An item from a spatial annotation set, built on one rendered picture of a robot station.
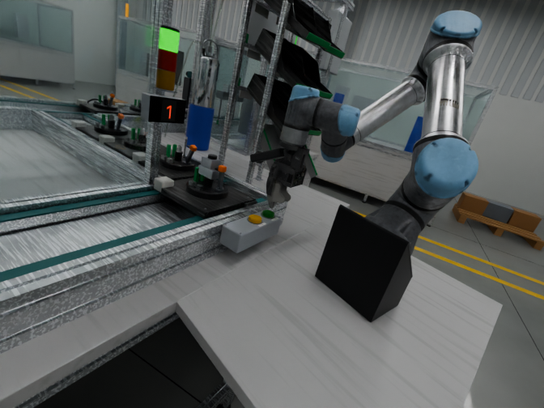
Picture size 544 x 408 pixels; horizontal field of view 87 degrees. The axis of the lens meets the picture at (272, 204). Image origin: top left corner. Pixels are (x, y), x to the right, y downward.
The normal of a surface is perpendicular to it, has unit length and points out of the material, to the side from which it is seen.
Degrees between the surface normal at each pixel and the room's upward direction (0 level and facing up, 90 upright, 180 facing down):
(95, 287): 90
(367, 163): 90
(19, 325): 90
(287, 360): 0
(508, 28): 90
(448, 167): 58
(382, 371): 0
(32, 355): 0
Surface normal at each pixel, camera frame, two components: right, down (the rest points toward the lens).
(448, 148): -0.17, -0.25
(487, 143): -0.44, 0.24
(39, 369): 0.23, -0.90
